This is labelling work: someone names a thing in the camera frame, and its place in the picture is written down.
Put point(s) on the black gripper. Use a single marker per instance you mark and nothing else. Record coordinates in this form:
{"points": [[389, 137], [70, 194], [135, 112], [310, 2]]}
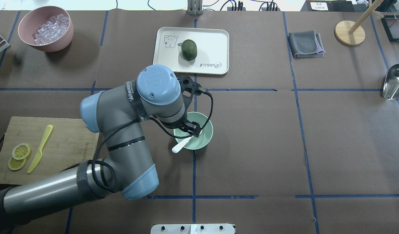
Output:
{"points": [[193, 127]]}

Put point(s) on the light green bowl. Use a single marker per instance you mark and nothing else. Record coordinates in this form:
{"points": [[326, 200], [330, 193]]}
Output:
{"points": [[205, 136]]}

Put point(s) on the white plastic spoon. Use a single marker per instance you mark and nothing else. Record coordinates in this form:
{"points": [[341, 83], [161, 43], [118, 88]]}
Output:
{"points": [[185, 141]]}

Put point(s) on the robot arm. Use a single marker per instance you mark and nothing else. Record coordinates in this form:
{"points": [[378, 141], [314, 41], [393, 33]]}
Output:
{"points": [[122, 161]]}

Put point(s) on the pink bowl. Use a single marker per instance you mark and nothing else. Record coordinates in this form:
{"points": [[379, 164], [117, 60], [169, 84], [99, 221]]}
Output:
{"points": [[34, 19]]}

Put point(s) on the white rabbit tray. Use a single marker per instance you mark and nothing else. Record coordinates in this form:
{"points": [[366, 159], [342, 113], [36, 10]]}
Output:
{"points": [[212, 45]]}

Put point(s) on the green avocado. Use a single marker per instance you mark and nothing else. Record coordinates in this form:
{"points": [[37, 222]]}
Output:
{"points": [[189, 50]]}

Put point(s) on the black power strip far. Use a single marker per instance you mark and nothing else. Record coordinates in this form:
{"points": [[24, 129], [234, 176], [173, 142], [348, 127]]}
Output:
{"points": [[236, 5]]}

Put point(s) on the black power strip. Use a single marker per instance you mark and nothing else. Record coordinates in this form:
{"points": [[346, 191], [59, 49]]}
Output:
{"points": [[236, 5], [268, 6]]}

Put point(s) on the wooden cutting board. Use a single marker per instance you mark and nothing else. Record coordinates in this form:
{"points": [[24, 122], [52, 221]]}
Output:
{"points": [[70, 142]]}

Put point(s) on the black power strip near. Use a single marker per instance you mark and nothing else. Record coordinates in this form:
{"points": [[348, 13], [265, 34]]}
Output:
{"points": [[268, 6]]}

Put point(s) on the grey folded cloth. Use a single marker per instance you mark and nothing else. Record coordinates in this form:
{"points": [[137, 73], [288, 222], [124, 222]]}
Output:
{"points": [[306, 44]]}

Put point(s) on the yellow plastic knife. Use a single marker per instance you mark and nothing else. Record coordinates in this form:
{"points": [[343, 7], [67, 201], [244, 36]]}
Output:
{"points": [[39, 152]]}

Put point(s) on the black box with label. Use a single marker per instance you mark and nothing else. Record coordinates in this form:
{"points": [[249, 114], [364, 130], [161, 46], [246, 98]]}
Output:
{"points": [[327, 5]]}

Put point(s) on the clear ice cubes pile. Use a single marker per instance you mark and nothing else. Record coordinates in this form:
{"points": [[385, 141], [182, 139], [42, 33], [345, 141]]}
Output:
{"points": [[53, 29]]}

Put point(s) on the upper lemon slice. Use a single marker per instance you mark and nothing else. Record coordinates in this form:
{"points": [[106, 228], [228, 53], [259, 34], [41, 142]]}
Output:
{"points": [[21, 151]]}

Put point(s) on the lemon slice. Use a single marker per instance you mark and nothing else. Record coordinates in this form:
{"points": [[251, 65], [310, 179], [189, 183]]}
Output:
{"points": [[16, 164], [21, 151]]}

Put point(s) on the wooden banana stand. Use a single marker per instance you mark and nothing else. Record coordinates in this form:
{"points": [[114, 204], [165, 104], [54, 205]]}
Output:
{"points": [[351, 33]]}

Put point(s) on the lower lemon slice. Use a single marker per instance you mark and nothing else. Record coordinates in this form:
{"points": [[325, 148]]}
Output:
{"points": [[16, 164]]}

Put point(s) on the metal scoop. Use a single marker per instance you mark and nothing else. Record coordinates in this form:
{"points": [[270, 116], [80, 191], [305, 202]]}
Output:
{"points": [[391, 84]]}

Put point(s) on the metal glass tray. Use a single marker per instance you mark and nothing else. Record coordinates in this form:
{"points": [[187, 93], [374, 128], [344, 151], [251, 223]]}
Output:
{"points": [[391, 27]]}

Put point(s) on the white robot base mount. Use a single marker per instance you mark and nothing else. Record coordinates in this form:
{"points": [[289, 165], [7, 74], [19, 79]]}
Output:
{"points": [[213, 228]]}

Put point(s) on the aluminium frame post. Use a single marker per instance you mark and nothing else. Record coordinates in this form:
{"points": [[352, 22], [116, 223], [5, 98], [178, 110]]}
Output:
{"points": [[194, 7]]}

